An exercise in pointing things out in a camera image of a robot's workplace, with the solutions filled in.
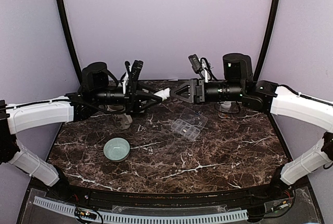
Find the black frame post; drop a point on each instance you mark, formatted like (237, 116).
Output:
(266, 39)
(68, 38)

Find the black front rail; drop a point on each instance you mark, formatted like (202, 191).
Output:
(254, 197)

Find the clear plastic pill organizer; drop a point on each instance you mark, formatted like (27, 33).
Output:
(192, 122)

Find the left black frame post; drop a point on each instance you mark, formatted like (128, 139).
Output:
(68, 38)

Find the white pill bottle orange label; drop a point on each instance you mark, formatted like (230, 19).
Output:
(224, 109)

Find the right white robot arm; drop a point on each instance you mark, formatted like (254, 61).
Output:
(271, 98)

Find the right black frame post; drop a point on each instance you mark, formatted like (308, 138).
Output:
(266, 39)

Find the small white vial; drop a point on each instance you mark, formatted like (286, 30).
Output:
(163, 94)

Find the white ceramic mug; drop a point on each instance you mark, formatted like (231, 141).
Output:
(121, 121)

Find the white slotted cable duct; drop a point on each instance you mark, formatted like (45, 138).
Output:
(122, 214)

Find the celadon bowl front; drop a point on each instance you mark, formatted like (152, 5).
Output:
(117, 149)

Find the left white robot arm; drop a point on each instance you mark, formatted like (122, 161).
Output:
(72, 107)

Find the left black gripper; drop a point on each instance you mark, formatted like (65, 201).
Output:
(131, 100)

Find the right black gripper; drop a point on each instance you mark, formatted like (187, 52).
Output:
(198, 91)

